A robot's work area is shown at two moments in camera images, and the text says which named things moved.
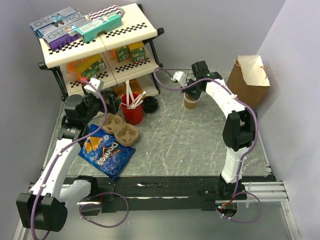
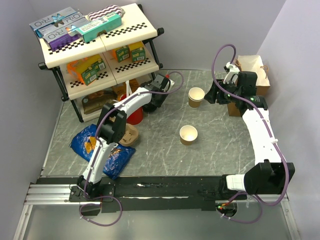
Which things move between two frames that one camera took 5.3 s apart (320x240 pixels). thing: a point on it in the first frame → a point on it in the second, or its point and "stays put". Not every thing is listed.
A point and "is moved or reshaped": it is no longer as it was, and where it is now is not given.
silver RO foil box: x=68 y=18 stays put
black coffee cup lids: x=150 y=104 stays put
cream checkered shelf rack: x=123 y=58 stays put
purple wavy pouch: x=105 y=12 stays put
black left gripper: x=112 y=107 → x=159 y=104
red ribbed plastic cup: x=133 y=115 stays put
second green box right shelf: x=137 y=51 stays put
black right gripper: x=187 y=92 → x=211 y=95
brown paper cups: x=190 y=103 is moved or reshaped
